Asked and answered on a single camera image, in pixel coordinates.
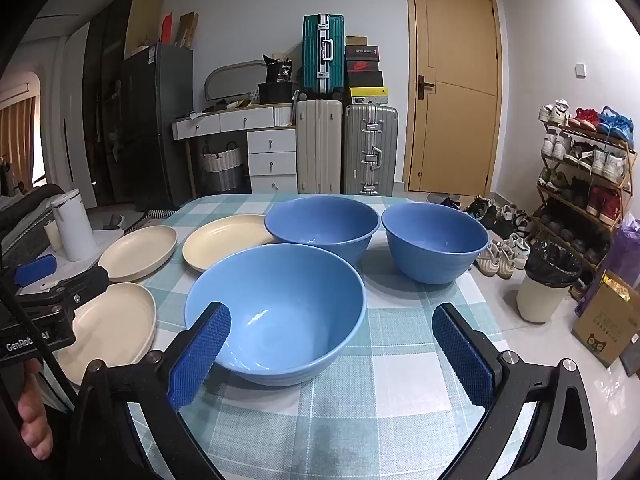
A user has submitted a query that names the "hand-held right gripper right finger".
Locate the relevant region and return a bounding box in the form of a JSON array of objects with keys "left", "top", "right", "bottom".
[{"left": 431, "top": 302, "right": 599, "bottom": 480}]

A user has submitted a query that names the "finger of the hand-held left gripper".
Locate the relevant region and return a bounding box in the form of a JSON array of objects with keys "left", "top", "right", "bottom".
[{"left": 14, "top": 254, "right": 109, "bottom": 311}]

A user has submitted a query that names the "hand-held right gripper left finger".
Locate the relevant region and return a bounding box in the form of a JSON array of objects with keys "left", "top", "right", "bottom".
[{"left": 67, "top": 301, "right": 232, "bottom": 480}]

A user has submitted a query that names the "cream plate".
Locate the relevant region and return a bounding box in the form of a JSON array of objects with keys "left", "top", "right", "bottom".
[
  {"left": 98, "top": 225, "right": 178, "bottom": 282},
  {"left": 182, "top": 214, "right": 277, "bottom": 274},
  {"left": 55, "top": 282, "right": 157, "bottom": 387}
]

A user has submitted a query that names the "large blue bowl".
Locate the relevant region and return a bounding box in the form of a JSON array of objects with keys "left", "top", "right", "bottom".
[{"left": 185, "top": 243, "right": 367, "bottom": 387}]

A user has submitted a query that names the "person's left hand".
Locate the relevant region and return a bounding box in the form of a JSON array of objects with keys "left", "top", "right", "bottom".
[{"left": 17, "top": 360, "right": 54, "bottom": 461}]

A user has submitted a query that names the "black ribbed case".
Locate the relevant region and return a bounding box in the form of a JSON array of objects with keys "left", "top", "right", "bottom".
[{"left": 0, "top": 185, "right": 66, "bottom": 266}]

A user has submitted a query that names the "white kettle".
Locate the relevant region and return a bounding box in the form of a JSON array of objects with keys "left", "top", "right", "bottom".
[{"left": 51, "top": 189, "right": 97, "bottom": 262}]

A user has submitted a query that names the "teal checked tablecloth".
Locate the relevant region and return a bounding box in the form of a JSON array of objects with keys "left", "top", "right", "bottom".
[{"left": 120, "top": 192, "right": 536, "bottom": 480}]

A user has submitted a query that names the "white trash bin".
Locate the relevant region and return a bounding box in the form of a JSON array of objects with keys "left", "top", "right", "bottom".
[{"left": 516, "top": 270, "right": 571, "bottom": 324}]

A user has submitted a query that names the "brown curtain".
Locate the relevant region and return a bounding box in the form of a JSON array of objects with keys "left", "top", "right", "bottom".
[{"left": 0, "top": 95, "right": 39, "bottom": 186}]

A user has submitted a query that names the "black trash bag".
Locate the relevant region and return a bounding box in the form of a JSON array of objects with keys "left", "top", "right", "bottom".
[{"left": 524, "top": 239, "right": 584, "bottom": 289}]

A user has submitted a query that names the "dotted rug with striped edge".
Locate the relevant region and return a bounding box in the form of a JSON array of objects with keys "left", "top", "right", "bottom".
[{"left": 134, "top": 207, "right": 182, "bottom": 233}]

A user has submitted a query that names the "pile of sneakers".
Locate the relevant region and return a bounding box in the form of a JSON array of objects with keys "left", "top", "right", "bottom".
[{"left": 440, "top": 195, "right": 534, "bottom": 281}]

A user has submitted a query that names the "printed cardboard box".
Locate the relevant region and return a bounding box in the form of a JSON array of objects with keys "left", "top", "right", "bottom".
[{"left": 571, "top": 270, "right": 640, "bottom": 369}]

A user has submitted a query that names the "grey door mat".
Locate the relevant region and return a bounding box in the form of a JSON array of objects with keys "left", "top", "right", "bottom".
[{"left": 426, "top": 191, "right": 469, "bottom": 206}]

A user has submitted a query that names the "tall black wardrobe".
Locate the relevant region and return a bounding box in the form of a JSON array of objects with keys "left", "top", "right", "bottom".
[{"left": 82, "top": 0, "right": 138, "bottom": 207}]

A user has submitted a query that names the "white grey woven basket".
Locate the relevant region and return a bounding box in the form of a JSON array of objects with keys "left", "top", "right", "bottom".
[{"left": 201, "top": 142, "right": 245, "bottom": 193}]

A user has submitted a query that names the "black fridge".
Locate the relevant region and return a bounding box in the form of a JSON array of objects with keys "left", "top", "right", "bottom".
[{"left": 120, "top": 42, "right": 195, "bottom": 211}]

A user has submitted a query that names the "purple bag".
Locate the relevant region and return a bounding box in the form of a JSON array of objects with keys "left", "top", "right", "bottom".
[{"left": 575, "top": 212, "right": 640, "bottom": 317}]

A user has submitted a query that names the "white desk with drawers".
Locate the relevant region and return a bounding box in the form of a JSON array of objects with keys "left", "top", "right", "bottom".
[{"left": 172, "top": 105, "right": 297, "bottom": 195}]

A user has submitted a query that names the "silver suitcase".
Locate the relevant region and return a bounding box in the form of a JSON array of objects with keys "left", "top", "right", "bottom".
[{"left": 343, "top": 104, "right": 399, "bottom": 197}]

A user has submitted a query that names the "cream suitcase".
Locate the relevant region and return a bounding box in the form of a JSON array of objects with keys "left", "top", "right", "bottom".
[{"left": 295, "top": 100, "right": 345, "bottom": 195}]

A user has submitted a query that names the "wooden shoe rack with shoes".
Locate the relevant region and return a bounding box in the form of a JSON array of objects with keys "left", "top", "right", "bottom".
[{"left": 538, "top": 100, "right": 639, "bottom": 261}]

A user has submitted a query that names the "yellow wooden door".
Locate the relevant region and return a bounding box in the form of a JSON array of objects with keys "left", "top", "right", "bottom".
[{"left": 405, "top": 0, "right": 502, "bottom": 196}]

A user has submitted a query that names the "black storage basket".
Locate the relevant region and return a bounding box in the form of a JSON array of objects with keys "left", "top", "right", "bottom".
[{"left": 257, "top": 82, "right": 294, "bottom": 106}]

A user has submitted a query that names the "flat cardboard panel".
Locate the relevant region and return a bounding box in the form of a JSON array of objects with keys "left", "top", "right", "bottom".
[{"left": 124, "top": 0, "right": 164, "bottom": 58}]

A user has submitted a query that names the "grey oval mirror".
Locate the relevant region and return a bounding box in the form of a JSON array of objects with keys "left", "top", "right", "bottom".
[{"left": 205, "top": 60, "right": 268, "bottom": 104}]

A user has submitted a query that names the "brown cardboard piece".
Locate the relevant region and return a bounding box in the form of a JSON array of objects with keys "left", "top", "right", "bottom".
[{"left": 175, "top": 11, "right": 199, "bottom": 49}]

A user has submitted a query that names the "black paper bag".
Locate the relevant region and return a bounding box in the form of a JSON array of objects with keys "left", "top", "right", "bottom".
[{"left": 263, "top": 52, "right": 294, "bottom": 85}]

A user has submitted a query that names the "teal suitcase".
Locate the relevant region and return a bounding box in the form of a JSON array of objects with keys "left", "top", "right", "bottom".
[{"left": 302, "top": 14, "right": 347, "bottom": 99}]

